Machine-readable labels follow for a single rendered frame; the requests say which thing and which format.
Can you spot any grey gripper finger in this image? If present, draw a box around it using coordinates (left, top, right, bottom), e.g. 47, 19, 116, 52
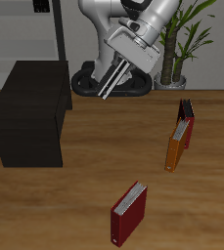
101, 62, 133, 101
96, 60, 123, 96

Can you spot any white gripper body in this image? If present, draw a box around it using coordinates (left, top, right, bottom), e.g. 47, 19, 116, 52
104, 26, 161, 73

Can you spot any dark red black book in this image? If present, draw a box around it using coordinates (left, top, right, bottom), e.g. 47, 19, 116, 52
176, 98, 196, 150

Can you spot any orange book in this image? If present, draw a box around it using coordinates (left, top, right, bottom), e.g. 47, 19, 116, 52
163, 117, 191, 174

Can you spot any white shelf unit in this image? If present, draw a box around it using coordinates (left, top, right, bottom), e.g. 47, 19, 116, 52
0, 0, 67, 91

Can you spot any green pot plant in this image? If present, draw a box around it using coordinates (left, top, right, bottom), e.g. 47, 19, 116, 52
154, 0, 217, 91

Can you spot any dark brown desk caddy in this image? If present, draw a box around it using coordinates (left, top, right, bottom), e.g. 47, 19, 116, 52
0, 60, 74, 169

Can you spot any small black box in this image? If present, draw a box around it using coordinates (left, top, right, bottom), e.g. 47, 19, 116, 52
32, 0, 52, 14

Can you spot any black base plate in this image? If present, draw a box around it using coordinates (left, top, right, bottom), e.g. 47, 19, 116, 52
70, 61, 154, 98

